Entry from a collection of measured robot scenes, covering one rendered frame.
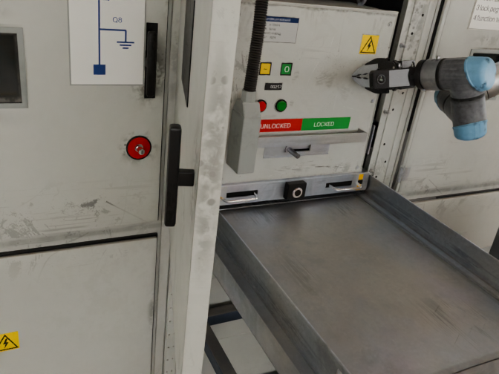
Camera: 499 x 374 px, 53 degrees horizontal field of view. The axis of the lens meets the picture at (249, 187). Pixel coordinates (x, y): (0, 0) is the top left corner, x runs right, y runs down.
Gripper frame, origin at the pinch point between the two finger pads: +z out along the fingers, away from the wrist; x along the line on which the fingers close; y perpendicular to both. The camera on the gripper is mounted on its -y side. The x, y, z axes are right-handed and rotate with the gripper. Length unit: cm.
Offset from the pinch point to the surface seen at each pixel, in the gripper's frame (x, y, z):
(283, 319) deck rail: -43, -52, -22
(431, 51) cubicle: 5.4, 25.2, -8.1
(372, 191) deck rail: -35.6, 13.0, 3.3
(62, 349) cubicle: -66, -75, 38
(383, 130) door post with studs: -16.8, 16.5, 1.9
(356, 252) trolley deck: -42.4, -16.5, -13.2
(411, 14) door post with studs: 15.5, 16.4, -6.5
